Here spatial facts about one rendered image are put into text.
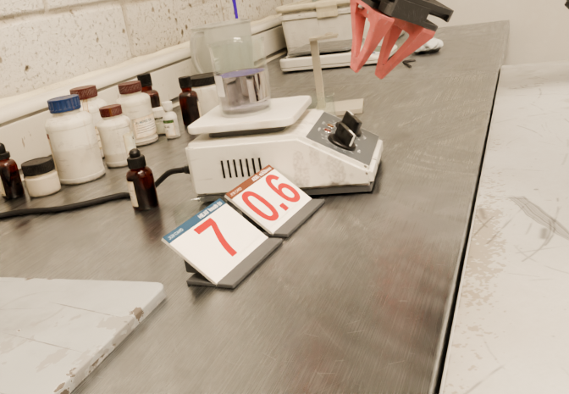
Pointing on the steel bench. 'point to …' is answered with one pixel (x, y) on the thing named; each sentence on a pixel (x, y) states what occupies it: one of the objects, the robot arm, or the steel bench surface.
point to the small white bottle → (170, 121)
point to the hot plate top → (278, 116)
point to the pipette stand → (322, 77)
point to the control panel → (364, 144)
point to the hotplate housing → (349, 172)
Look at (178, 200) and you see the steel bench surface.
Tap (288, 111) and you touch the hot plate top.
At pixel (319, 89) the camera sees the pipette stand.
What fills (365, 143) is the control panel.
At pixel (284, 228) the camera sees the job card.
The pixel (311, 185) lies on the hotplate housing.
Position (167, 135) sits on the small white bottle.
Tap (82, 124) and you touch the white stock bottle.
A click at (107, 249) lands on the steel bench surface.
